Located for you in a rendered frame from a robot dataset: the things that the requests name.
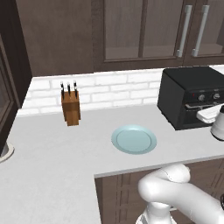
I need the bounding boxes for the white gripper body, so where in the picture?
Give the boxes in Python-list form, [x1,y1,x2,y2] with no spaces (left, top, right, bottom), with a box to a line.
[196,102,224,124]

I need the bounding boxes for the toaster oven door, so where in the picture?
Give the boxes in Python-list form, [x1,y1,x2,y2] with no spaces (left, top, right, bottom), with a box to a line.
[175,101,224,131]

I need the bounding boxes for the black toaster oven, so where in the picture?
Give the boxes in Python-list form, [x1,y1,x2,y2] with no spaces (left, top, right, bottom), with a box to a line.
[157,66,224,131]

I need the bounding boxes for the light blue plate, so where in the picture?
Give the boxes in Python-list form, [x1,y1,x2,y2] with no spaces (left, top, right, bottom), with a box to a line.
[110,124,158,156]

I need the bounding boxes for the dark wood base cabinets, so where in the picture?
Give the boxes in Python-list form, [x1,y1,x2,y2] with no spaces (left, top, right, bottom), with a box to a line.
[94,157,224,224]

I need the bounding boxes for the wooden knife block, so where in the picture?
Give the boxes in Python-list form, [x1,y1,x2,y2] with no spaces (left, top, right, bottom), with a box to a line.
[60,90,82,127]

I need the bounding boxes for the dark tall cabinet unit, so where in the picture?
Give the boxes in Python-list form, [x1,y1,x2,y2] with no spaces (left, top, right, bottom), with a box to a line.
[0,0,33,157]

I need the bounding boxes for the grey round rim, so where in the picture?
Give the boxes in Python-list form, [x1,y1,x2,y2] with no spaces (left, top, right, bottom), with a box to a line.
[0,142,16,164]

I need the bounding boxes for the toaster oven door handle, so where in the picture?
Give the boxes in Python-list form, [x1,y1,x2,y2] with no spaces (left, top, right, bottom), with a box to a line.
[185,102,206,110]

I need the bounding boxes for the silver cabinet handle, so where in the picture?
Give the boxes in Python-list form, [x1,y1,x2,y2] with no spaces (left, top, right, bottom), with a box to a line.
[175,4,193,59]
[191,4,211,58]

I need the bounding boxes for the glass door wall cabinet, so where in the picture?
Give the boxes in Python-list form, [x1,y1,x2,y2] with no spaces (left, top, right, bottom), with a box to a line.
[183,0,224,67]
[91,0,189,73]

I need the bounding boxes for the dark wood wall cabinet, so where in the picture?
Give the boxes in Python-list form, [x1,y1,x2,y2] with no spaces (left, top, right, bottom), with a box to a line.
[15,0,95,78]

